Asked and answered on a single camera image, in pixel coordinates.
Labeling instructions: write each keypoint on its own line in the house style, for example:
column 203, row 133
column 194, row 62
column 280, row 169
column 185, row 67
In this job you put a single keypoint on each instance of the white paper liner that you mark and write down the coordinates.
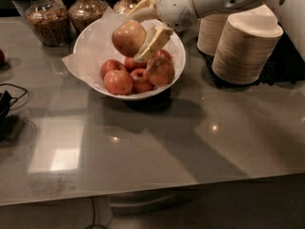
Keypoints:
column 93, row 47

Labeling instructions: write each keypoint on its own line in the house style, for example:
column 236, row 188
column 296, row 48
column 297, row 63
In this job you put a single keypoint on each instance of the paper bowl stack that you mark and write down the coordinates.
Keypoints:
column 211, row 27
column 245, row 45

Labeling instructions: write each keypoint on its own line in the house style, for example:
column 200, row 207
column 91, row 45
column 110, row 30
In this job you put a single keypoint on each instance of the red apple hidden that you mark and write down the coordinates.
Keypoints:
column 132, row 65
column 111, row 64

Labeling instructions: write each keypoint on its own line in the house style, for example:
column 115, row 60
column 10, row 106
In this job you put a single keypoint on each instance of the black device with cable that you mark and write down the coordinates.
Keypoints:
column 12, row 98

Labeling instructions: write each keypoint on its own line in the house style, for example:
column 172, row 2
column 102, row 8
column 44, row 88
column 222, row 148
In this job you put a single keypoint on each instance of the white ceramic bowl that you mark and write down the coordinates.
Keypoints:
column 176, row 49

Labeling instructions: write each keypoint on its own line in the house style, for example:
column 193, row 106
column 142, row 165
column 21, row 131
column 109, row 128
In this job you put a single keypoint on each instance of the red apple right back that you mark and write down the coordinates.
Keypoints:
column 163, row 53

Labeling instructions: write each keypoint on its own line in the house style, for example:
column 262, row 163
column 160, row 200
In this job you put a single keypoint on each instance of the red apple right front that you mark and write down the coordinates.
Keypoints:
column 160, row 71

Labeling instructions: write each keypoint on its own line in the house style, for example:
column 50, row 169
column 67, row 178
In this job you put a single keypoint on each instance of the paper bowl stack front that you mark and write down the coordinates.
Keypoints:
column 245, row 45

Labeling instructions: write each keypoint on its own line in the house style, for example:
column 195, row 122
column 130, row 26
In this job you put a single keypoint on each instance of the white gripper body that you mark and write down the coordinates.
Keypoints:
column 175, row 6

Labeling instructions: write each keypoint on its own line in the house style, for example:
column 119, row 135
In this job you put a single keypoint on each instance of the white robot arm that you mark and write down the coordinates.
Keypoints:
column 289, row 13

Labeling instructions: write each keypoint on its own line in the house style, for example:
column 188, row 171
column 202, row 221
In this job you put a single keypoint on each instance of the red apple left front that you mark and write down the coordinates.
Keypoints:
column 118, row 82

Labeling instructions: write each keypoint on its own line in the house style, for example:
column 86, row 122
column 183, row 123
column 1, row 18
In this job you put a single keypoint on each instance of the red apple centre hidden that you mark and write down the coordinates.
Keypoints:
column 132, row 65

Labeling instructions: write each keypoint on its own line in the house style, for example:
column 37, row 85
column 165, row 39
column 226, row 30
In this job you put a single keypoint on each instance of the red apple bottom middle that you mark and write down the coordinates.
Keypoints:
column 140, row 82

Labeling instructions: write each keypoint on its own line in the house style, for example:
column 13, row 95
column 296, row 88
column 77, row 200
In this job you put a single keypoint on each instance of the glass cereal jar far left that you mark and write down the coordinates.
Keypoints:
column 50, row 22

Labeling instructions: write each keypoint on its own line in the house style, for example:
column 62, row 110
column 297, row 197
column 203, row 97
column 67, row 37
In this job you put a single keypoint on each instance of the black mat under stacks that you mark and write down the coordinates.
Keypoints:
column 284, row 65

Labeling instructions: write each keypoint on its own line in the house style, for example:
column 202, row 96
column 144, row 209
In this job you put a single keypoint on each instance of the red apple at left edge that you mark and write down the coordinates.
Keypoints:
column 2, row 58

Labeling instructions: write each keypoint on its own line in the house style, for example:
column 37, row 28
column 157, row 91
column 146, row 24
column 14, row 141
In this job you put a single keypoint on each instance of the red apple left hidden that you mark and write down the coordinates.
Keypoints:
column 111, row 64

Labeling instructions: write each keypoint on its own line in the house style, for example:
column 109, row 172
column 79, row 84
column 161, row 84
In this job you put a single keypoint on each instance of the paper bowl stack rear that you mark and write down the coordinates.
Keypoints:
column 211, row 27

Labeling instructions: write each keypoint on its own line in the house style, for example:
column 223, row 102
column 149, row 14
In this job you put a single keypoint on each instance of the yellow-red top apple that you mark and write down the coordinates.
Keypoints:
column 128, row 38

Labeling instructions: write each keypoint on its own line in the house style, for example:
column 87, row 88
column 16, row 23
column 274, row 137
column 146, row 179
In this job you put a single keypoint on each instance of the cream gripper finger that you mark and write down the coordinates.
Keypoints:
column 143, row 11
column 157, row 37

